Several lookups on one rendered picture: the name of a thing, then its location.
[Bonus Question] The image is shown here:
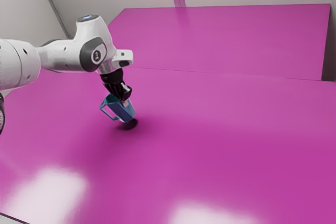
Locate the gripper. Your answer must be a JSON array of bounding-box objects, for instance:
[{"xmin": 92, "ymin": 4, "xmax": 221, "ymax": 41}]
[{"xmin": 99, "ymin": 68, "xmax": 132, "ymax": 108}]

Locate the teal faceted mug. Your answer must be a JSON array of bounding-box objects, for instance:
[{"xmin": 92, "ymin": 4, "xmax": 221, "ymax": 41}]
[{"xmin": 99, "ymin": 94, "xmax": 136, "ymax": 123}]

